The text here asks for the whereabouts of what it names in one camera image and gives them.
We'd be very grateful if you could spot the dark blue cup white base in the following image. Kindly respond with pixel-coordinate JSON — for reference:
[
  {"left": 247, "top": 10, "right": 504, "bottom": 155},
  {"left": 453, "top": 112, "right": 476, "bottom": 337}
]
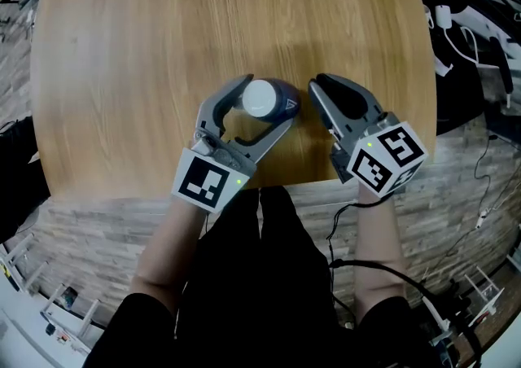
[{"left": 241, "top": 77, "right": 302, "bottom": 124}]

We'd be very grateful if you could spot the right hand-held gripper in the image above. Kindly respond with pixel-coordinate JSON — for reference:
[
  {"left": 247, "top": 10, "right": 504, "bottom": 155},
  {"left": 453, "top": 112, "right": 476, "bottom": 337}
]
[{"left": 307, "top": 72, "right": 430, "bottom": 199}]

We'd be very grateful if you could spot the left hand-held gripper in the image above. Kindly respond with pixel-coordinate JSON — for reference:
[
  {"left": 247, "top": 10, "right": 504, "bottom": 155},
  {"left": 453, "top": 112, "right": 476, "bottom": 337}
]
[{"left": 170, "top": 73, "right": 296, "bottom": 213}]

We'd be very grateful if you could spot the thick black cable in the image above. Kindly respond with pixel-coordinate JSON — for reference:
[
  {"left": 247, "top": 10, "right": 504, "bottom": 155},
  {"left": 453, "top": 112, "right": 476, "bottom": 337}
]
[{"left": 328, "top": 259, "right": 485, "bottom": 368}]

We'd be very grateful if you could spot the thin black floor cable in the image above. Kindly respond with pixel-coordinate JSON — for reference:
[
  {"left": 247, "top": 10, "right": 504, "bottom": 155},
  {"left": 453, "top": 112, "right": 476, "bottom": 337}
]
[{"left": 473, "top": 134, "right": 521, "bottom": 212}]

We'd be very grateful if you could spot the white metal frame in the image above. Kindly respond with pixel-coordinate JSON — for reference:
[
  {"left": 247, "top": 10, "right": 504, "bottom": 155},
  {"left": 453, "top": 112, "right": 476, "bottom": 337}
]
[{"left": 462, "top": 271, "right": 506, "bottom": 327}]

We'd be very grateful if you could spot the black bag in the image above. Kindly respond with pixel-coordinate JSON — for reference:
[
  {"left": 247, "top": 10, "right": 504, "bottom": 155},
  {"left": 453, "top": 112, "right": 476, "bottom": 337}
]
[{"left": 0, "top": 116, "right": 52, "bottom": 243}]

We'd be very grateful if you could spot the person's black clothing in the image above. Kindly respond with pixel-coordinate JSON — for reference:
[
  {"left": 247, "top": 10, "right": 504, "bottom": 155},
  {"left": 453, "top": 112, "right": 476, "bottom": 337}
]
[{"left": 83, "top": 186, "right": 449, "bottom": 368}]

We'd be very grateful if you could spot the person's left forearm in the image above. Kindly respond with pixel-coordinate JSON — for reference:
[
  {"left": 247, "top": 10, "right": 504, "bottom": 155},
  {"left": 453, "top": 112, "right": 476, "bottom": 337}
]
[{"left": 129, "top": 194, "right": 213, "bottom": 313}]

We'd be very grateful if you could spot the person's right forearm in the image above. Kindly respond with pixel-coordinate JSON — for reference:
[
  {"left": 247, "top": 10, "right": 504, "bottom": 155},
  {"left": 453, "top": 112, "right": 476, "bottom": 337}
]
[{"left": 352, "top": 188, "right": 410, "bottom": 325}]

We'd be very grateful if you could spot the white charger plug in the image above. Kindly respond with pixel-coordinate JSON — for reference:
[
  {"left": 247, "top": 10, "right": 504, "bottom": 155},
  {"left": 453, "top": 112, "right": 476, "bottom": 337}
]
[{"left": 434, "top": 4, "right": 454, "bottom": 31}]

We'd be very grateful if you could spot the white charger cable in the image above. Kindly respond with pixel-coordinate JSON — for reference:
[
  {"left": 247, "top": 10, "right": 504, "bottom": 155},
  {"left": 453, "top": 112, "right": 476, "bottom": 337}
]
[{"left": 443, "top": 25, "right": 500, "bottom": 71}]

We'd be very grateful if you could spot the white metal rack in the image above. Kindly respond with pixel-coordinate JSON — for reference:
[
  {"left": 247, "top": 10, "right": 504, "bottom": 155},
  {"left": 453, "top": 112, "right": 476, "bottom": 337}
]
[{"left": 0, "top": 231, "right": 103, "bottom": 353}]

